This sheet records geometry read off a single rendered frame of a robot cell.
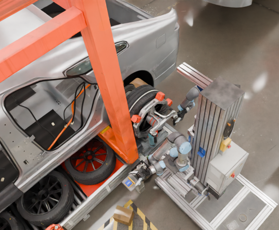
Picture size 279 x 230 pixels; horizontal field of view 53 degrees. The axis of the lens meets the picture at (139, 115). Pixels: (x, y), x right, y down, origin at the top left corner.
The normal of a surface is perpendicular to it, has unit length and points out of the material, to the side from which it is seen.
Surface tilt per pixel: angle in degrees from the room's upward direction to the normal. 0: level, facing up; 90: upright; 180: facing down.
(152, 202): 0
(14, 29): 9
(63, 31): 90
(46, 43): 90
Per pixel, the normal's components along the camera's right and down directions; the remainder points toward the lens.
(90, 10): 0.69, 0.55
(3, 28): 0.02, -0.66
